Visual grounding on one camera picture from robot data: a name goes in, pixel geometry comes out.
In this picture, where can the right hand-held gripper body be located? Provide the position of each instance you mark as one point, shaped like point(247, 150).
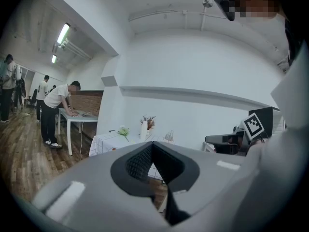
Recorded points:
point(252, 127)

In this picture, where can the short ceiling light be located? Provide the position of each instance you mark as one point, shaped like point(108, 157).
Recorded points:
point(53, 58)

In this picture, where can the orange dried plant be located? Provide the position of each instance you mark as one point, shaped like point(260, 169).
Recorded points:
point(150, 122)

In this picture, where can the white grid-cloth table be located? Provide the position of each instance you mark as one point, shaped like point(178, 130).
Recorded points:
point(103, 141)

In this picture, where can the beige plant pot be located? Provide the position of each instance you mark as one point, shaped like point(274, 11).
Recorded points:
point(149, 132)

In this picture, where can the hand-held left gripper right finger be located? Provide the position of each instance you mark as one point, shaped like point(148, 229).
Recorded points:
point(212, 178)

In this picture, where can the person's head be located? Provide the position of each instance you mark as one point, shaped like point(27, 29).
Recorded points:
point(253, 1)

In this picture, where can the white desk grey top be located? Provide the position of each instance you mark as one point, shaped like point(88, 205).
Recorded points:
point(82, 118)

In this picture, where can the long ceiling light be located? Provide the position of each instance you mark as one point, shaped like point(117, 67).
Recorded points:
point(63, 33)

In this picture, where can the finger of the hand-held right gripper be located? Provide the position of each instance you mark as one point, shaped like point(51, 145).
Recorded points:
point(217, 139)

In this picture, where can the wooden tool holder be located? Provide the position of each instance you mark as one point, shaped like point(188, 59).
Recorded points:
point(169, 139)

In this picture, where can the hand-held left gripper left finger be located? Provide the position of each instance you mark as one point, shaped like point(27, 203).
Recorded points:
point(96, 190)

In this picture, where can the green white artificial flowers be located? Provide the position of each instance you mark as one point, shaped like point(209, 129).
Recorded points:
point(123, 131)

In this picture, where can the black head camera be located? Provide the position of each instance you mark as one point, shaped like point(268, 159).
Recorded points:
point(227, 6)

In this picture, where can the black office chair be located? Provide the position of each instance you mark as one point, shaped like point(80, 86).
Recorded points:
point(33, 98)

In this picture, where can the white twisted vase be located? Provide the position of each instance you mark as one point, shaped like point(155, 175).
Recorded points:
point(144, 130)

